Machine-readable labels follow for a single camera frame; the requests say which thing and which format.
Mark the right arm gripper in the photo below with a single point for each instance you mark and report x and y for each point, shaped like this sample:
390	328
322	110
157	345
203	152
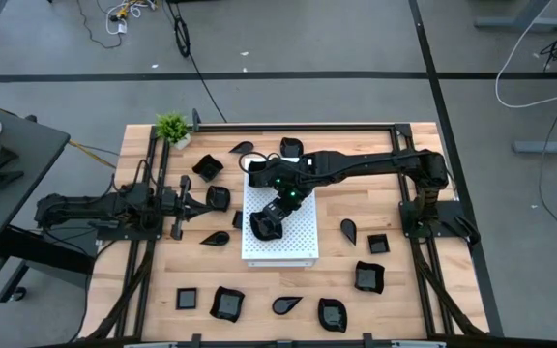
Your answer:
277	211

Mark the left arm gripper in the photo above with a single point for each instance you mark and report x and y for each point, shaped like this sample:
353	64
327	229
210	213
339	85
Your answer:
171	203

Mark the black angular bowl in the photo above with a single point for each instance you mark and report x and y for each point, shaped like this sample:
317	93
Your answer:
261	232

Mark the black wavy square mini plate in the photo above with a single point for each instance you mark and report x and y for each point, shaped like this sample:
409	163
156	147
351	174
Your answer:
207	168
227	304
369	278

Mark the black teardrop mini plate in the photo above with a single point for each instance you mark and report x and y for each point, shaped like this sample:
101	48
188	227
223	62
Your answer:
244	147
349	233
284	306
218	238

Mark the black small square mini plate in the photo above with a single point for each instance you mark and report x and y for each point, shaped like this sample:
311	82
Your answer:
237	220
186	298
378	244

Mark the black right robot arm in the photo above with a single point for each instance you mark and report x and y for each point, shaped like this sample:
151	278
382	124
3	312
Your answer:
380	164

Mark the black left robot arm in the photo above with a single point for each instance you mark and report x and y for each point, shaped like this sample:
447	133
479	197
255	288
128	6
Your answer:
80	209

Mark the white perforated metal rack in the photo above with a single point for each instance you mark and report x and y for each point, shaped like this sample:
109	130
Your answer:
302	237

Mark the black cup top centre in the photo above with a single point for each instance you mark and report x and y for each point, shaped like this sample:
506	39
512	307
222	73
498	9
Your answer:
291	146

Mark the green plant in white pot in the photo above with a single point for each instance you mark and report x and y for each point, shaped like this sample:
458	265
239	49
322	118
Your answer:
173	128

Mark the white bar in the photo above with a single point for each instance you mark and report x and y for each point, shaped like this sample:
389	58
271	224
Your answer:
419	345
150	345

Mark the dark grey side table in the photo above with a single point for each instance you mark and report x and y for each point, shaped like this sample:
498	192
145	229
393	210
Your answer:
27	145

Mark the black triangular part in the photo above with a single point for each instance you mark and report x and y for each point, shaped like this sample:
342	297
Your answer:
5	178
5	158

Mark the grey desk foot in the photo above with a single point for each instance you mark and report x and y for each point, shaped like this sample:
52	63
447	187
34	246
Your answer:
520	23
544	147

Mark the black aluminium table frame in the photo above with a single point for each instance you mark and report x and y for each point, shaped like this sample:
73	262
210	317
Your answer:
356	127

